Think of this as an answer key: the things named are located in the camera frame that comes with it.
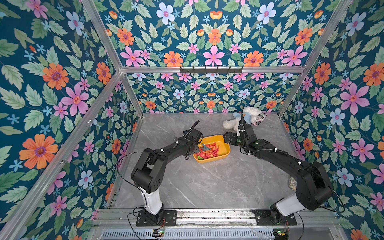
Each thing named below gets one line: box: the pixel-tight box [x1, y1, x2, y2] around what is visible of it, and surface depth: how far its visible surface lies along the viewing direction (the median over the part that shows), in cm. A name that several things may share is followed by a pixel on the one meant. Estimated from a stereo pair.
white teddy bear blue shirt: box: [223, 106, 262, 132], surface depth 110 cm
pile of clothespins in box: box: [195, 142, 220, 160], surface depth 98 cm
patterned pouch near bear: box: [251, 112, 267, 126], surface depth 113 cm
